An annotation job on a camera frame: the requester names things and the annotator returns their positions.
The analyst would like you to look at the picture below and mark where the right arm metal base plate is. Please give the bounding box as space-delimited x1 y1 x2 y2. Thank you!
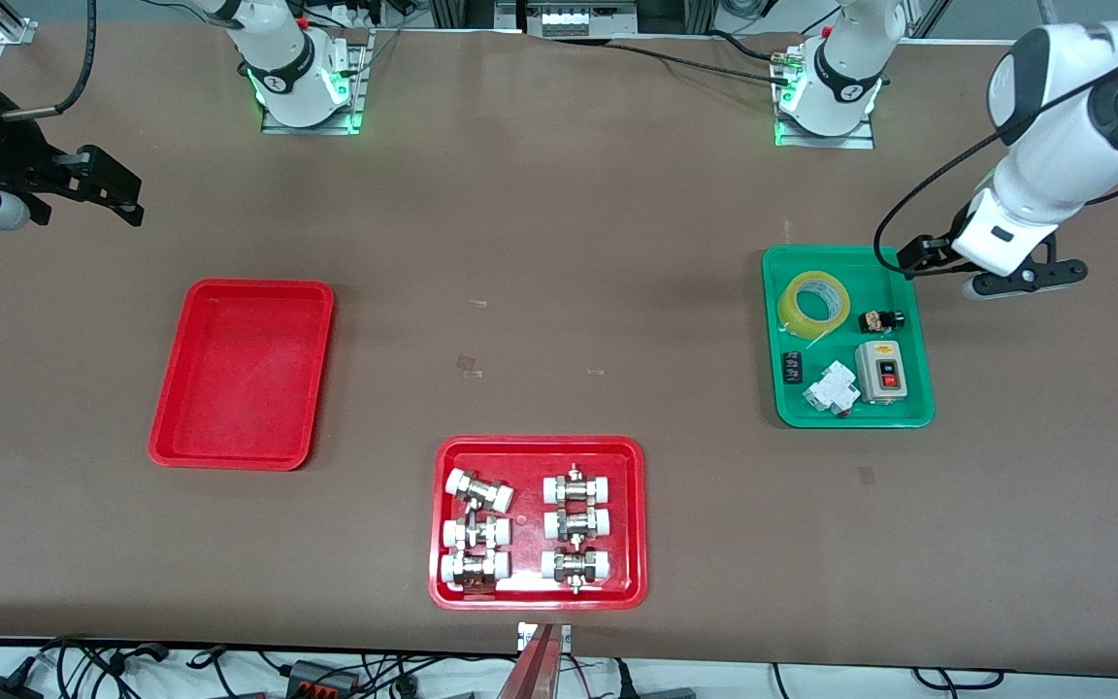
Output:
261 27 373 136

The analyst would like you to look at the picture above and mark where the metal valve with white caps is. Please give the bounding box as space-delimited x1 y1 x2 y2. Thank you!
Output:
444 468 515 514
541 548 612 594
440 549 511 593
543 464 613 506
442 515 511 551
543 505 612 543

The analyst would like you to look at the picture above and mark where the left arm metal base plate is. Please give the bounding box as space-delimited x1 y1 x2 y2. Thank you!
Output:
773 44 876 150

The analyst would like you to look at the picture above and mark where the short black table cable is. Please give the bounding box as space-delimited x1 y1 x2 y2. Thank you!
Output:
709 29 789 65

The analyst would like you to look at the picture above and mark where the yellow tape roll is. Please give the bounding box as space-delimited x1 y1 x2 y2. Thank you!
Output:
776 270 853 350

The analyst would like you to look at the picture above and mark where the grey push button switch box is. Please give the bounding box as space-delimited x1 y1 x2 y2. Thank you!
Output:
854 340 909 405

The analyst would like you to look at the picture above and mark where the white circuit breaker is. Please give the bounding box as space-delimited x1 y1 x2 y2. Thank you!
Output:
803 360 861 418

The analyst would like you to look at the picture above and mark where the red plastic tray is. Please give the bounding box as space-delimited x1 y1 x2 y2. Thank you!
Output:
148 279 336 472
428 435 648 612

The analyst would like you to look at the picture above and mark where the white power strip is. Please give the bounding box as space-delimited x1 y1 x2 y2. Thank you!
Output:
525 0 638 38

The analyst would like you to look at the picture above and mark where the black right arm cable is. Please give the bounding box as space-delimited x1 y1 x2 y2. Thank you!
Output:
0 0 99 119

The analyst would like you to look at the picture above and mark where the small metal bracket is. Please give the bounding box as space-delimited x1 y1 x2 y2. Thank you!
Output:
517 621 573 651

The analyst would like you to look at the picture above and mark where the long black table cable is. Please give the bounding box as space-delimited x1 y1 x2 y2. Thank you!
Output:
608 39 793 84

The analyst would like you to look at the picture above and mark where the green plastic tray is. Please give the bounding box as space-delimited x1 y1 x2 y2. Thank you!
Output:
762 245 937 429

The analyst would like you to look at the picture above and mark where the reddish metal post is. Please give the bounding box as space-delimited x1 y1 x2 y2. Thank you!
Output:
496 626 562 699

